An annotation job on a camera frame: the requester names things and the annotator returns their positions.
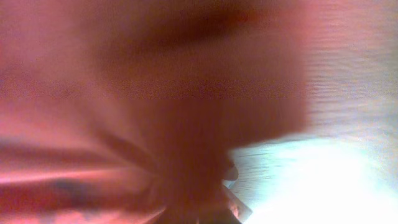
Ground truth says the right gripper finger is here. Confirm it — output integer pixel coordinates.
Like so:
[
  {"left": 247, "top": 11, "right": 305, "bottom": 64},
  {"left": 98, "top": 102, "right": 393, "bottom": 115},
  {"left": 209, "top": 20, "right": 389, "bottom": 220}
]
[{"left": 198, "top": 185, "right": 253, "bottom": 224}]

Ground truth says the red soccer t-shirt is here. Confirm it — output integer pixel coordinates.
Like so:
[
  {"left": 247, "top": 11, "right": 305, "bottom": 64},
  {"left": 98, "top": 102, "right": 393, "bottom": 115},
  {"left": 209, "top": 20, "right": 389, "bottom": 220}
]
[{"left": 1, "top": 0, "right": 307, "bottom": 223}]

